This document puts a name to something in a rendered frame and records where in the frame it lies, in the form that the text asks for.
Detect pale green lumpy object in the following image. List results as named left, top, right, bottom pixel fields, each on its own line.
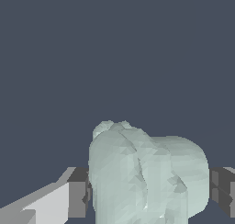
left=87, top=119, right=210, bottom=224

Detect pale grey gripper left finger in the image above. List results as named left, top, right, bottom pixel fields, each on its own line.
left=0, top=166, right=92, bottom=224

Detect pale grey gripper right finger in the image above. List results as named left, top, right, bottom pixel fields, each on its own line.
left=208, top=166, right=235, bottom=218

